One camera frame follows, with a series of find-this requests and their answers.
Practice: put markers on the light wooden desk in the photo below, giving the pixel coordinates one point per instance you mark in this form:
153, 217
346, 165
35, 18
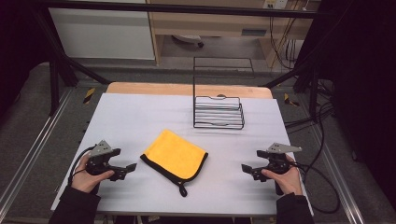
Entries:
218, 25

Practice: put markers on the white wall socket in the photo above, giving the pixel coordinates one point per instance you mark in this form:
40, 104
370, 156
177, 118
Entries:
275, 3

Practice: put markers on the person's right hand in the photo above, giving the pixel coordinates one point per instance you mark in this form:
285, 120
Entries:
289, 182

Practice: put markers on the aluminium floor rail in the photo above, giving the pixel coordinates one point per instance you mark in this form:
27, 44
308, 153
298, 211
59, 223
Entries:
342, 186
31, 155

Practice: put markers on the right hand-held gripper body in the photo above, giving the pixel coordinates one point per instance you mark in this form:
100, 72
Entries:
278, 161

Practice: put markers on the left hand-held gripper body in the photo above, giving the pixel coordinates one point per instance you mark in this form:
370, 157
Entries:
101, 149

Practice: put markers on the person's left hand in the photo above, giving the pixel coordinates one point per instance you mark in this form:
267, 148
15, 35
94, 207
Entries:
85, 182

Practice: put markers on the black curtain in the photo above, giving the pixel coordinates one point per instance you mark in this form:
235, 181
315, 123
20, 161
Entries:
367, 77
15, 46

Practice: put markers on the yellow black hazard tape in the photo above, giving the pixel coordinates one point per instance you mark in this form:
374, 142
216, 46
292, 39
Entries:
89, 95
290, 100

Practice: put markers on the office chair base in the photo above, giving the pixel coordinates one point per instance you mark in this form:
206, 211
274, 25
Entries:
188, 39

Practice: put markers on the white table cover sheet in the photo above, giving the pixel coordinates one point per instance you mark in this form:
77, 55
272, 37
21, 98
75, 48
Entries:
140, 118

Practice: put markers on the yellow towel with black trim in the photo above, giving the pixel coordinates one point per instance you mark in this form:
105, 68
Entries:
176, 155

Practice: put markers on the black metal frame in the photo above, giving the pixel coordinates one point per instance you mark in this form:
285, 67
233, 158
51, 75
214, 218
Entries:
186, 10

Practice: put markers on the white cabinet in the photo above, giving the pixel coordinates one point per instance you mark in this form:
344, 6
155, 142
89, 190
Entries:
102, 34

